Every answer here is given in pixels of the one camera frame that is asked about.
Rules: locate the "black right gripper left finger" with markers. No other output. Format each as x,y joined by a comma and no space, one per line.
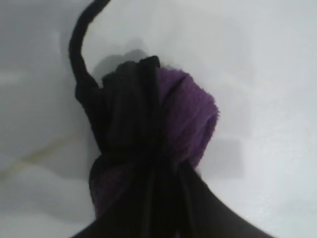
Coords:
111,228

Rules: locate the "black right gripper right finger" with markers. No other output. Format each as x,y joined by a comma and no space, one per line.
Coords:
213,218

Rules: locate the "purple and black cloth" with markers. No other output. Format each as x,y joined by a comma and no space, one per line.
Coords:
138,119

